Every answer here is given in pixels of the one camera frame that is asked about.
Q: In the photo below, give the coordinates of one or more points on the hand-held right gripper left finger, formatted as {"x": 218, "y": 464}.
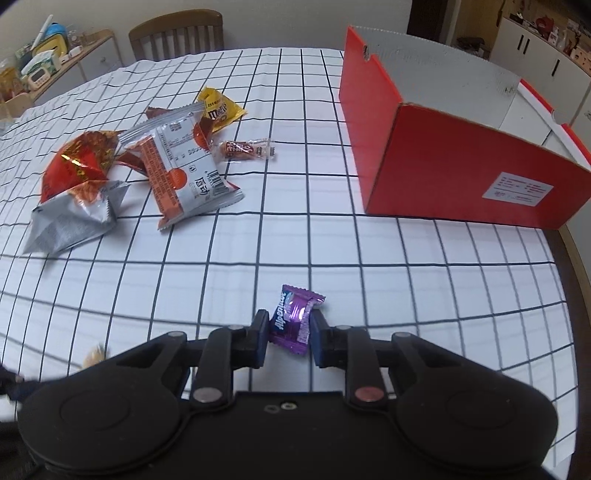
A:
{"x": 261, "y": 334}

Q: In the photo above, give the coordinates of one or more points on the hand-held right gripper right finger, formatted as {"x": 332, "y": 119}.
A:
{"x": 315, "y": 339}

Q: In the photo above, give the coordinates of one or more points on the purple candy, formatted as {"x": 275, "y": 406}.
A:
{"x": 293, "y": 318}

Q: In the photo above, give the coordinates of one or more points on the orange white snack packet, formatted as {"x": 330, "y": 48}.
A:
{"x": 184, "y": 170}

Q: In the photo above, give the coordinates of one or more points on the clear brown snack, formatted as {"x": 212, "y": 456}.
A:
{"x": 240, "y": 148}

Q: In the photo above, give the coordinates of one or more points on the red cardboard box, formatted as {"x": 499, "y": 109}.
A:
{"x": 443, "y": 161}

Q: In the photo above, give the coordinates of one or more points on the yellow candy packet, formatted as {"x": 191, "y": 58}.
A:
{"x": 221, "y": 108}

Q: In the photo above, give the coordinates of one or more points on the checked tablecloth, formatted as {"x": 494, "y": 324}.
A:
{"x": 295, "y": 240}

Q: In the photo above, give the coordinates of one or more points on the silver snack packet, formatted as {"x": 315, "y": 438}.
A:
{"x": 69, "y": 221}

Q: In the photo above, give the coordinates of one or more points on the wooden chair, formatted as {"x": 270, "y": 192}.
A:
{"x": 175, "y": 27}

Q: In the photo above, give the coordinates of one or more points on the wooden side cabinet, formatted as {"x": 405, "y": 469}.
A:
{"x": 99, "y": 60}

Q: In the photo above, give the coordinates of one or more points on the white timer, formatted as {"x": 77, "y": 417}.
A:
{"x": 36, "y": 79}

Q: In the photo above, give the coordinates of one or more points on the glass cup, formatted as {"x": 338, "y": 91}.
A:
{"x": 74, "y": 36}
{"x": 86, "y": 36}

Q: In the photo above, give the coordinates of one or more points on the white green tissue pack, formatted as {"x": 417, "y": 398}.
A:
{"x": 40, "y": 62}

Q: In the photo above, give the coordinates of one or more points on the yellow box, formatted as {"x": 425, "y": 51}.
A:
{"x": 48, "y": 46}

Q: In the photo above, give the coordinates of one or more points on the yellow jar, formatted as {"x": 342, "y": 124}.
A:
{"x": 10, "y": 78}

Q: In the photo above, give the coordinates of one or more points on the white cabinet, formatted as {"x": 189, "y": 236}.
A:
{"x": 531, "y": 50}

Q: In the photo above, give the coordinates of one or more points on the blue box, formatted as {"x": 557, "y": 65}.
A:
{"x": 55, "y": 29}

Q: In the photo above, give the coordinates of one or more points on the white stick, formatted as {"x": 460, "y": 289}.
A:
{"x": 42, "y": 30}

